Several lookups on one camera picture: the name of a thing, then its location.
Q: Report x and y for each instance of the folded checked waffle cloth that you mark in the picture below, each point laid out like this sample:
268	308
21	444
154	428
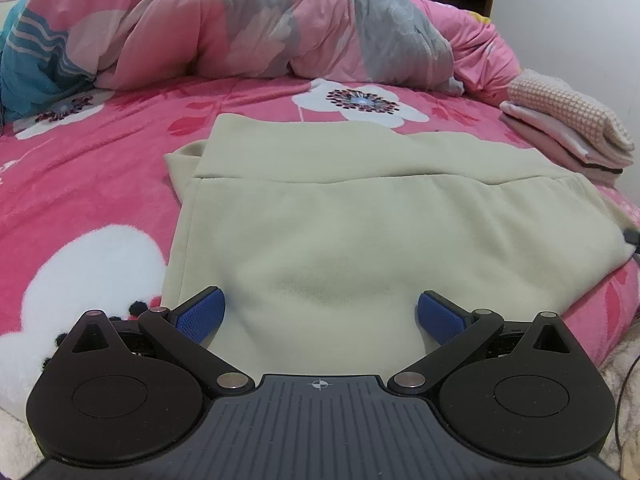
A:
570	105

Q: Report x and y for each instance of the cream hoodie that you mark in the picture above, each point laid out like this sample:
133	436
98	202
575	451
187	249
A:
350	230

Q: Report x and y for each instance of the folded pale pink garment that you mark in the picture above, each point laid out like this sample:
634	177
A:
550	135

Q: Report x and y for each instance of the pink grey floral duvet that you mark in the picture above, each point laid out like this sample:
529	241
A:
200	25

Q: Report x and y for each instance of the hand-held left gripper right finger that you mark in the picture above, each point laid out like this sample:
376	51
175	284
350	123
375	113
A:
442	317

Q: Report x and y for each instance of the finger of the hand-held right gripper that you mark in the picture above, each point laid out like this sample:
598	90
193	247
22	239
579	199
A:
633	237

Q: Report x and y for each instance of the white fluffy blanket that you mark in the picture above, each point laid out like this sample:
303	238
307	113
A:
625	375

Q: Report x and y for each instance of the pink floral bed sheet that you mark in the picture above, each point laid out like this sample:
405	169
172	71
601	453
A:
90	170

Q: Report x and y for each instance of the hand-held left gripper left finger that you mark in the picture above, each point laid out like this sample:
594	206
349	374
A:
202	312

